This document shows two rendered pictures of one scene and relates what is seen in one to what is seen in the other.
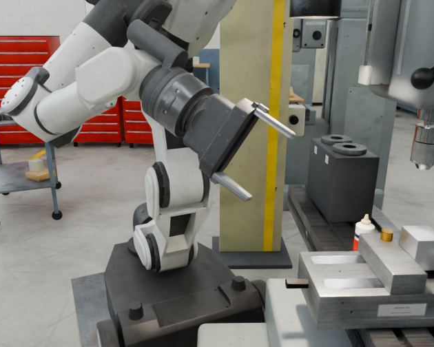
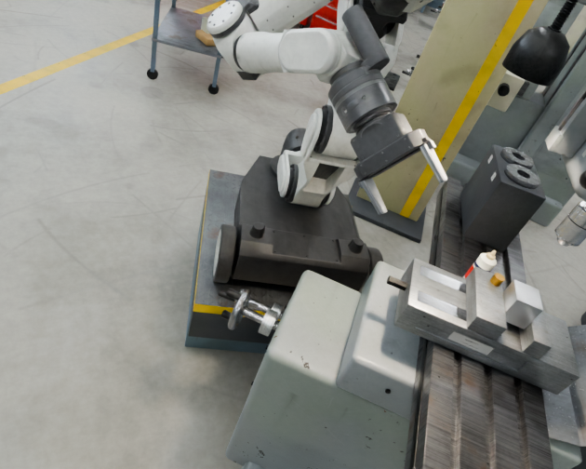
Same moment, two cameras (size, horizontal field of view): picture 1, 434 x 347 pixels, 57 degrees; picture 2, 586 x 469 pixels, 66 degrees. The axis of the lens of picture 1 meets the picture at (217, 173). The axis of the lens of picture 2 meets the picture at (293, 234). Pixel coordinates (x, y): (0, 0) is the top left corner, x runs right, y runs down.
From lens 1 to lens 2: 0.20 m
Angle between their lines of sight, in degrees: 22
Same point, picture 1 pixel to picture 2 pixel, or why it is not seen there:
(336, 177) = (491, 199)
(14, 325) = (149, 184)
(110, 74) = (312, 54)
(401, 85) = (578, 168)
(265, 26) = not seen: outside the picture
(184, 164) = not seen: hidden behind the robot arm
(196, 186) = not seen: hidden behind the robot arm
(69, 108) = (265, 59)
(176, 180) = (339, 133)
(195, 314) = (306, 254)
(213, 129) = (379, 144)
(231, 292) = (345, 250)
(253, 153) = (438, 112)
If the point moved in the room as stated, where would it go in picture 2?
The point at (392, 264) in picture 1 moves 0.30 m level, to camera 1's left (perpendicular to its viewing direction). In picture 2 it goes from (483, 307) to (339, 242)
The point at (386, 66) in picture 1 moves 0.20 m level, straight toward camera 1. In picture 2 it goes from (578, 140) to (543, 175)
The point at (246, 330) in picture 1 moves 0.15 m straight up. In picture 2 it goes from (342, 291) to (363, 253)
